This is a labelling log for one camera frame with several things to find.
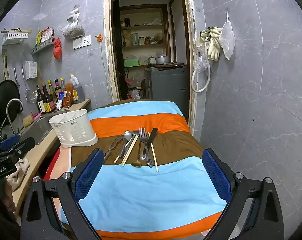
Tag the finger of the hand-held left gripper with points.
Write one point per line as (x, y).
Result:
(9, 140)
(23, 144)

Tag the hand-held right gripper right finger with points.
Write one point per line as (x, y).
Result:
(216, 177)

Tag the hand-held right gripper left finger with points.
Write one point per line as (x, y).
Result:
(89, 173)

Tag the dark metal tongs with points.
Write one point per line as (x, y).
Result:
(113, 143)

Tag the white plastic utensil holder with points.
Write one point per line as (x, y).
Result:
(73, 130)

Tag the gold spoon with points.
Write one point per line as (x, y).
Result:
(137, 165)

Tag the metal fork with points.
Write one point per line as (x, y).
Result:
(142, 133)

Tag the person's left hand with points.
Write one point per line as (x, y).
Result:
(10, 195)

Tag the beige rag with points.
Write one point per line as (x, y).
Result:
(18, 171)

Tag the stainless steel sink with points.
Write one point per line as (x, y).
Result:
(37, 128)

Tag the yellow sponge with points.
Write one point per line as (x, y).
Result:
(27, 121)

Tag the pink scrubber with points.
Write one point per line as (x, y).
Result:
(36, 115)

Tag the metal faucet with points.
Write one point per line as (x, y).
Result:
(11, 105)

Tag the black wok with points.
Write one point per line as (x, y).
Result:
(5, 100)

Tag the dark pump bottle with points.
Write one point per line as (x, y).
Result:
(39, 100)

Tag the metal mesh strainer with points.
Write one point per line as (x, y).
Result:
(29, 95)

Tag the striped blanket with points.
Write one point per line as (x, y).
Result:
(141, 195)

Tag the blue white packet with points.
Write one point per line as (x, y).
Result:
(60, 99)

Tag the hanging metal ladle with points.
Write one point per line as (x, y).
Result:
(15, 76)

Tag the orange seasoning packet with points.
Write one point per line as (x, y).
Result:
(68, 95)

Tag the clear plastic bottle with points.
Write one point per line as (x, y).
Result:
(134, 93)

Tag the red plastic bag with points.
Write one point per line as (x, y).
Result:
(57, 48)

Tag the white basket rack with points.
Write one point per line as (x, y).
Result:
(15, 36)

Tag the yellow green snack packet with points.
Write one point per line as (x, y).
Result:
(38, 38)

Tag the grey cabinet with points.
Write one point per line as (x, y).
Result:
(166, 82)

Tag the red snack packet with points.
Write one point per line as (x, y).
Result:
(46, 33)

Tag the clear hanging plastic bag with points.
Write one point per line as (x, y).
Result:
(200, 63)

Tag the green box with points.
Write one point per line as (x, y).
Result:
(131, 62)

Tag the large clear plastic bag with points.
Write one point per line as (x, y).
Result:
(71, 28)

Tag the metal cooking pot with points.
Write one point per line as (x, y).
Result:
(162, 59)

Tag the white kettle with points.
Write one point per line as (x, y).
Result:
(152, 60)

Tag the orange plug adapter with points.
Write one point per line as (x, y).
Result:
(99, 38)

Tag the cream rubber gloves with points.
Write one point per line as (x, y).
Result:
(212, 42)

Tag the white mesh bag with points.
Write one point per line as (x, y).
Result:
(227, 38)

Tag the wooden shelf unit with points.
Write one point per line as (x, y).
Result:
(143, 45)

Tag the small clear plastic bag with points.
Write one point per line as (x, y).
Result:
(73, 13)

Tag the teal jar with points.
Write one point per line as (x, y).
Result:
(134, 38)

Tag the white wall box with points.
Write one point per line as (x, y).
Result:
(31, 70)

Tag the metal wall shelf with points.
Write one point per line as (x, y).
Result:
(42, 46)

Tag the white wall switch panel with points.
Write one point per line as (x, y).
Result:
(82, 42)

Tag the worn door frame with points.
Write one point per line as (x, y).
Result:
(192, 55)

